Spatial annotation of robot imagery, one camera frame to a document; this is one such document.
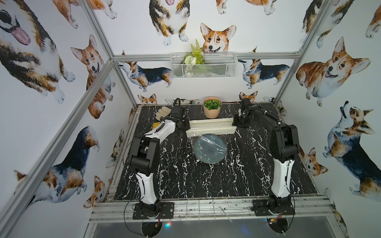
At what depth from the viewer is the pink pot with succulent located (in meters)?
1.03

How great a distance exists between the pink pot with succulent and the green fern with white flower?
26cm

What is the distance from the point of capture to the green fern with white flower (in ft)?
2.67
